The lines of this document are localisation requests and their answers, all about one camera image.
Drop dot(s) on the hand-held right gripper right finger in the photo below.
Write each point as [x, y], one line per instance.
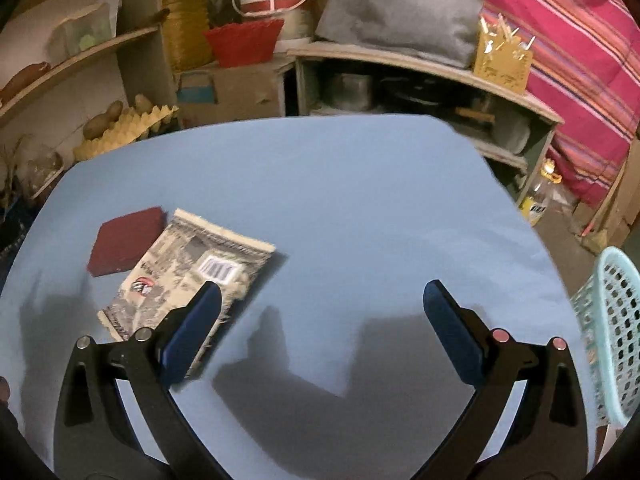
[450, 330]

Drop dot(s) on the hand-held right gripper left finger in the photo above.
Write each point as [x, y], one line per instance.
[192, 330]

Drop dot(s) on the grey printed snack packet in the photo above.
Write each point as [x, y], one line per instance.
[190, 255]

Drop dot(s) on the light blue plastic basket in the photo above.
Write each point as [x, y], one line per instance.
[615, 310]

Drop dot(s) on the dark red card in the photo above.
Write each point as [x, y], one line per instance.
[125, 240]

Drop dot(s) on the small oil bottle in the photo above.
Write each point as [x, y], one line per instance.
[537, 200]

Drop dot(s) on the yellow egg tray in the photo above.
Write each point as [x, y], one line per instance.
[125, 132]

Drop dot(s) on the large potato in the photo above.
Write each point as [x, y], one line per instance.
[102, 120]

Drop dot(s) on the small potato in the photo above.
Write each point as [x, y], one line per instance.
[142, 104]

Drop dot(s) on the black pan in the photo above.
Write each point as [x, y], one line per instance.
[410, 92]

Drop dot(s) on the cardboard box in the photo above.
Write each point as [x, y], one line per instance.
[240, 92]

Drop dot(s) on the steel pot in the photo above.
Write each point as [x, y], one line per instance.
[350, 92]

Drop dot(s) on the yellow utensil holder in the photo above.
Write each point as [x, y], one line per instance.
[502, 70]

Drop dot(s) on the wooden shelf unit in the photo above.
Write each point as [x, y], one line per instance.
[145, 60]

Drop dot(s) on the wooden cabinet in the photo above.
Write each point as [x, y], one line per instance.
[400, 60]

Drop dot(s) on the red plastic basket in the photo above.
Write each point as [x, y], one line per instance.
[245, 42]

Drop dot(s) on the pink striped cloth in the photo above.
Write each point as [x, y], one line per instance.
[575, 60]

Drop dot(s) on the sweet potato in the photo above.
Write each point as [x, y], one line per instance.
[27, 77]

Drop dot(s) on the large oil bottle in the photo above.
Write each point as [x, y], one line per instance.
[185, 25]

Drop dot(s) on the clear plastic container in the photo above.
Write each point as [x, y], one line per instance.
[80, 32]

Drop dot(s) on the grey cloth cover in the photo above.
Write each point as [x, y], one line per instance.
[400, 10]

